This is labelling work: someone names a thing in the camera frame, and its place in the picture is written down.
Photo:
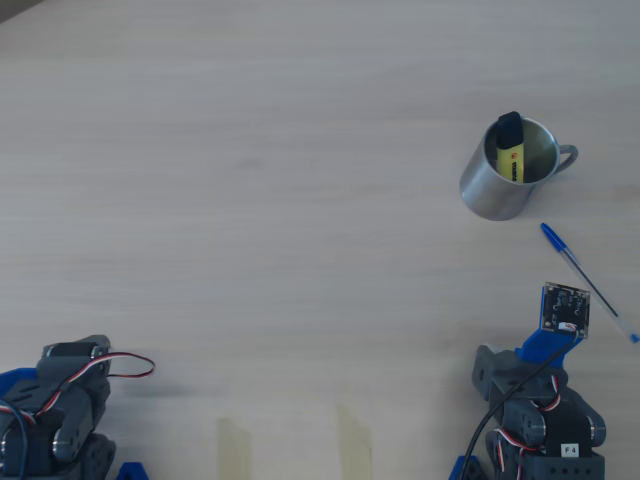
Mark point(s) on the blue printed bracket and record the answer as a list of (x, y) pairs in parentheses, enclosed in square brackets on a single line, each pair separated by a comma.
[(15, 380)]

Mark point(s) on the long clear tape strip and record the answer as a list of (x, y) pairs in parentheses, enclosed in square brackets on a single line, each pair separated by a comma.
[(355, 445)]

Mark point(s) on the short clear tape strip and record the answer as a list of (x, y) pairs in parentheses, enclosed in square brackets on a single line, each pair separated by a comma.
[(234, 450)]

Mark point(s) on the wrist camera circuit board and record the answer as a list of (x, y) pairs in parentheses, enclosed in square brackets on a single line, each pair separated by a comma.
[(567, 307)]

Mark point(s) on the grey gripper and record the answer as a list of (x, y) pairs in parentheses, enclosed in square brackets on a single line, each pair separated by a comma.
[(489, 372)]

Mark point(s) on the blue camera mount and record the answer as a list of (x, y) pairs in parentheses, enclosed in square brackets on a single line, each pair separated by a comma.
[(537, 350)]

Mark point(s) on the silver metal cup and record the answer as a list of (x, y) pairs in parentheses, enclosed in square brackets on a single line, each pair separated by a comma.
[(485, 195)]

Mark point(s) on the yellow highlighter pen black cap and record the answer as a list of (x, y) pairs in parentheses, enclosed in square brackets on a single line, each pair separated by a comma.
[(511, 160)]

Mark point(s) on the blue ballpoint pen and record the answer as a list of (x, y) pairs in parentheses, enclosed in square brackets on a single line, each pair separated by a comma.
[(552, 236)]

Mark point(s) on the grey idle robot arm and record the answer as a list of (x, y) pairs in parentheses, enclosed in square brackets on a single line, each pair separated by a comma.
[(75, 400)]

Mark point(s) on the blue arm base clamp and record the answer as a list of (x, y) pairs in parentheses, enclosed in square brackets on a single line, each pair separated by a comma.
[(132, 472), (456, 470)]

